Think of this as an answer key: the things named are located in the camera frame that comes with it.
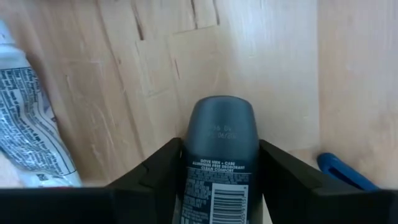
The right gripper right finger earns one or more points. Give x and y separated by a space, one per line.
311 202

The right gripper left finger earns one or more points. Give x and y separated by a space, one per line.
93 205

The blue disposable razor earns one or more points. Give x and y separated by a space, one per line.
342 171

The white travel toothpaste tube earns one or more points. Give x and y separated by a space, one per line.
28 124

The dark teal deodorant stick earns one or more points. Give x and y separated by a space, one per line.
220 130

